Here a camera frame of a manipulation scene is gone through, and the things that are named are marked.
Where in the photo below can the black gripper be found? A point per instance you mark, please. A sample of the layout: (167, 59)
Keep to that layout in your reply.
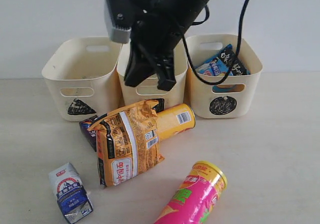
(155, 28)

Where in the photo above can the yellow chips can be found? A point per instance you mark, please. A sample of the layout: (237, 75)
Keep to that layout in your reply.
(175, 120)

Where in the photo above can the blue noodle bag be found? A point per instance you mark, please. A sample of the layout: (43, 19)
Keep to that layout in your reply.
(219, 64)

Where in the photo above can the orange noodle bag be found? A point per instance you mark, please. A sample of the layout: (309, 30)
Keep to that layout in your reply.
(127, 142)

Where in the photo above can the purple juice carton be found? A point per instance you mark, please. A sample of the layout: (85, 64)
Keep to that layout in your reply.
(89, 135)

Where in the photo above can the pink chips can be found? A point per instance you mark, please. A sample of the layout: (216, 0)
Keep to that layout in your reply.
(196, 197)

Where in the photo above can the white blue milk carton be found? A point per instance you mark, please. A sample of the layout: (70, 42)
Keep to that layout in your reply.
(70, 194)

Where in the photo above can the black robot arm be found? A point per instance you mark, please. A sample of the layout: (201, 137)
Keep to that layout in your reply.
(194, 7)

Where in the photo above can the cream bin square mark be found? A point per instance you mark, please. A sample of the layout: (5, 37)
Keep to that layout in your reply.
(148, 88)

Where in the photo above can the cream bin triangle mark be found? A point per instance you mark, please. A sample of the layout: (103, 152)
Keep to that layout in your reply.
(82, 79)

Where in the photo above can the cream bin circle mark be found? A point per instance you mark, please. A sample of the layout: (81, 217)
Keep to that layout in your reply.
(208, 104)

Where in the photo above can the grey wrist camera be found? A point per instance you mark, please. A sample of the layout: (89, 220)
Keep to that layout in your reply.
(119, 17)

